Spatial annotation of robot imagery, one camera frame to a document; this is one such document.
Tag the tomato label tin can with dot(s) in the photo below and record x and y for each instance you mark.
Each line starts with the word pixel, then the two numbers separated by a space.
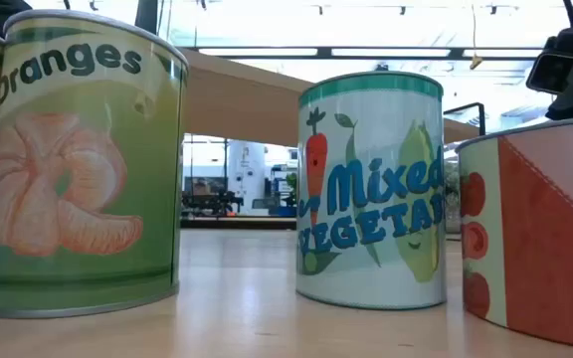
pixel 540 238

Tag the oranges label tin can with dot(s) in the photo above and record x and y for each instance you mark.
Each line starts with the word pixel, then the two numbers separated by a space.
pixel 92 199

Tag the mixed vegetables label tin can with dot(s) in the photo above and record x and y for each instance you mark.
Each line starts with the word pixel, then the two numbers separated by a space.
pixel 371 199

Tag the small green potted plant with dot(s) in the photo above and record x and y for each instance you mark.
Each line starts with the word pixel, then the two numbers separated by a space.
pixel 451 194

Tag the black background workbench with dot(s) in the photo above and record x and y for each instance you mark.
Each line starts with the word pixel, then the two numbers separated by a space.
pixel 212 201

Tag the white cylindrical tank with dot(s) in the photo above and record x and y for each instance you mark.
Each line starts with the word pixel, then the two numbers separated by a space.
pixel 247 169

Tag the green background plant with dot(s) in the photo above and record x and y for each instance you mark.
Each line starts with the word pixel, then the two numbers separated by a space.
pixel 292 186

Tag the small blue box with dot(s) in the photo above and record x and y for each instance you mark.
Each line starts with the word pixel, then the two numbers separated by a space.
pixel 286 212

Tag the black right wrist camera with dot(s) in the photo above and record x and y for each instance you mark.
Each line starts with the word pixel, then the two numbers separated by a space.
pixel 550 72

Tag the wooden shelf with black frame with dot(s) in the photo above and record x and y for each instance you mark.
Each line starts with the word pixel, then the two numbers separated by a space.
pixel 242 104

